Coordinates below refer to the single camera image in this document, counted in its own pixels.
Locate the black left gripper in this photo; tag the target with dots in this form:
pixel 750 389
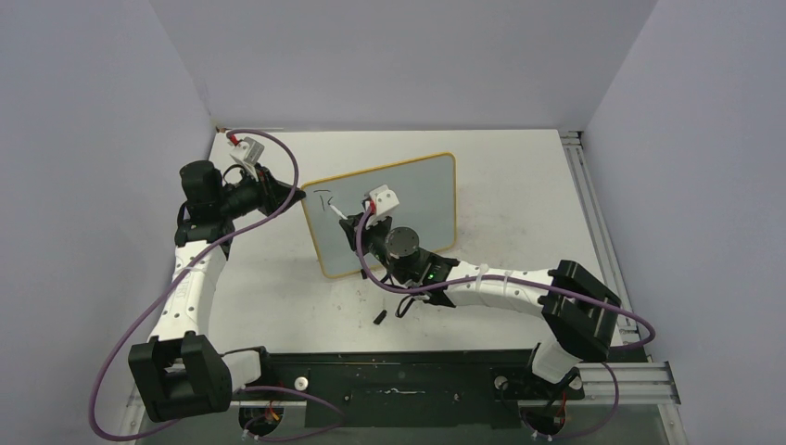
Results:
pixel 272 193

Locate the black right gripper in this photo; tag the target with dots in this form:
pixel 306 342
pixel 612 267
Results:
pixel 367 232

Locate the black whiteboard marker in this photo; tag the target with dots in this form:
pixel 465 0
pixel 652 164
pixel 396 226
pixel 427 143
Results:
pixel 338 212

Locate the yellow-framed whiteboard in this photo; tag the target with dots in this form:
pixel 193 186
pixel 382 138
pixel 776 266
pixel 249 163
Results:
pixel 427 192

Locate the black marker cap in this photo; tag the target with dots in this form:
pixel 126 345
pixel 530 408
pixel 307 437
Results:
pixel 380 317

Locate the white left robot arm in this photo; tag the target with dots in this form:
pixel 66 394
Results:
pixel 177 371

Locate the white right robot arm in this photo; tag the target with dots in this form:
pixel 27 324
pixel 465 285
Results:
pixel 579 309

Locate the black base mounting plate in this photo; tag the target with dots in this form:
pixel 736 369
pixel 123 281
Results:
pixel 495 388

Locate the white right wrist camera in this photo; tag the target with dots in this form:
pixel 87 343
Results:
pixel 382 200

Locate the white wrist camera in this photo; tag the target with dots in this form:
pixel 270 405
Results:
pixel 246 153
pixel 382 200

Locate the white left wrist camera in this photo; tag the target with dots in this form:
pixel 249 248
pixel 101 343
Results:
pixel 246 153

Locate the aluminium rail frame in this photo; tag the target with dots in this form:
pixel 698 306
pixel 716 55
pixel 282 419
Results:
pixel 648 382

